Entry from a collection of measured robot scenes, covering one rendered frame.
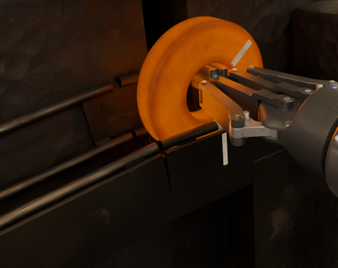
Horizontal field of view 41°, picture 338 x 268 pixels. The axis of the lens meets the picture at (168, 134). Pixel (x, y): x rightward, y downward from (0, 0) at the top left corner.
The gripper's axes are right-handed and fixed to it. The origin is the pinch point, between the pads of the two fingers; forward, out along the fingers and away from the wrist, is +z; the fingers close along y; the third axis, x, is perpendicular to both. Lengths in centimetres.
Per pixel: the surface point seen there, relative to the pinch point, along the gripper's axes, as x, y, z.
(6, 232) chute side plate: -7.7, -24.6, -3.6
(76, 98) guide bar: -1.0, -13.0, 5.7
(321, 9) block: 3.4, 20.5, 1.7
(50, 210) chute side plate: -7.2, -20.4, -3.6
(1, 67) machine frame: 3.8, -19.6, 7.2
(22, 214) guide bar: -6.9, -22.8, -2.9
